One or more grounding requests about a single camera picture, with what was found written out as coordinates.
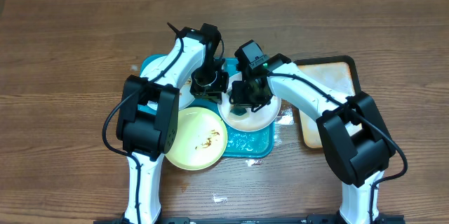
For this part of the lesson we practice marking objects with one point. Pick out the green and yellow sponge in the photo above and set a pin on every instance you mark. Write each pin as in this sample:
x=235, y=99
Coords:
x=238, y=111

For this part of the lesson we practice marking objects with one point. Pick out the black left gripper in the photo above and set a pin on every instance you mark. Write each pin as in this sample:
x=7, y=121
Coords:
x=213, y=94

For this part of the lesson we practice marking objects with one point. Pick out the black tray with wet cloth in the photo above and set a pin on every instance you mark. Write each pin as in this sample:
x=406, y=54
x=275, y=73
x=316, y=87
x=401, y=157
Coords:
x=337, y=72

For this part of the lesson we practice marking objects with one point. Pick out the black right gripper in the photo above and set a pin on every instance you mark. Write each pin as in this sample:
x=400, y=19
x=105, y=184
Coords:
x=243, y=100

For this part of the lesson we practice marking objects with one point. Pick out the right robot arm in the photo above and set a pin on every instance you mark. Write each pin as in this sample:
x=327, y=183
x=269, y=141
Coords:
x=355, y=140

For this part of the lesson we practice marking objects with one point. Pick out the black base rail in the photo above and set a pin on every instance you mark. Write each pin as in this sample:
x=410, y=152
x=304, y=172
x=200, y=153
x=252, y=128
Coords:
x=310, y=219

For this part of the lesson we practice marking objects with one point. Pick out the teal plastic tray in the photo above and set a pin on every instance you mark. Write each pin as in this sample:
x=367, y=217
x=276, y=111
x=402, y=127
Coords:
x=255, y=145

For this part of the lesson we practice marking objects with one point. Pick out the white plate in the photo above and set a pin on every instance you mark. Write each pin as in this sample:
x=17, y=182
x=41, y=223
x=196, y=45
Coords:
x=186, y=98
x=250, y=121

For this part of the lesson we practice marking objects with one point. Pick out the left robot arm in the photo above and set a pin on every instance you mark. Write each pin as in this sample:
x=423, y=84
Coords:
x=148, y=137

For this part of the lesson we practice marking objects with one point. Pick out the yellow plate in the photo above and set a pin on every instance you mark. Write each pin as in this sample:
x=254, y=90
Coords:
x=200, y=141

